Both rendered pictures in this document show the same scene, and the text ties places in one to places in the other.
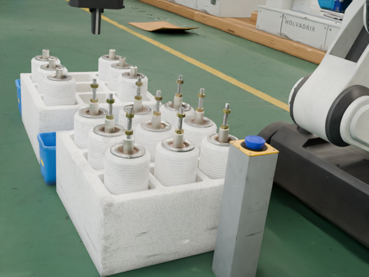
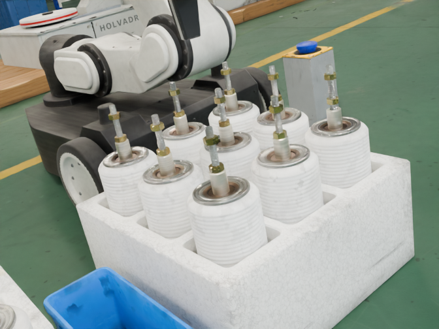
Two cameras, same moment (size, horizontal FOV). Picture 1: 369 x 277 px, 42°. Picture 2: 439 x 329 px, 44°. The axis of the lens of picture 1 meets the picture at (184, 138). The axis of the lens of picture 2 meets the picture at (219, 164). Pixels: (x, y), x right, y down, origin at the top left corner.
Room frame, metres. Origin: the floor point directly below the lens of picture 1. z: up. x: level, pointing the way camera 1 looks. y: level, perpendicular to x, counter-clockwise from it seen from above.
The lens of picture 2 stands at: (1.20, 0.86, 0.56)
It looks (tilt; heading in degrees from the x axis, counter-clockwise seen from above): 23 degrees down; 263
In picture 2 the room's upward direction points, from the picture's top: 11 degrees counter-clockwise
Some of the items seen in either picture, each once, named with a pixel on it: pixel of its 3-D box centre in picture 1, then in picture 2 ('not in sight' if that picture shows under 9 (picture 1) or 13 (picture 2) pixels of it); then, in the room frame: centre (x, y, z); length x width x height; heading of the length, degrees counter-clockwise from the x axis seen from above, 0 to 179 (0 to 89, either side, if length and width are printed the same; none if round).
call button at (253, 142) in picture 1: (254, 143); (307, 48); (0.87, -0.14, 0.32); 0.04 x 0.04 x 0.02
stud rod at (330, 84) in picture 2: (129, 124); (331, 89); (0.92, 0.12, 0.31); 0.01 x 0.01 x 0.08
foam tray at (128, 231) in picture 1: (151, 184); (244, 230); (1.08, 0.07, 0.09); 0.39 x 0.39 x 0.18; 30
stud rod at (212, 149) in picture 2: (94, 93); (213, 155); (1.13, 0.23, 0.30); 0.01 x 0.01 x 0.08
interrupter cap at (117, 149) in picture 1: (128, 150); (335, 126); (0.92, 0.12, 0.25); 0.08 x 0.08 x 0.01
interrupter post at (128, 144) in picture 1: (128, 145); (334, 119); (0.92, 0.12, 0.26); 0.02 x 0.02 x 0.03
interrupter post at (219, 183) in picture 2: (94, 108); (219, 181); (1.13, 0.23, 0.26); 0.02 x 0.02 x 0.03
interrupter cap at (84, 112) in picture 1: (93, 113); (221, 190); (1.13, 0.23, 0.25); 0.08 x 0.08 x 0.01
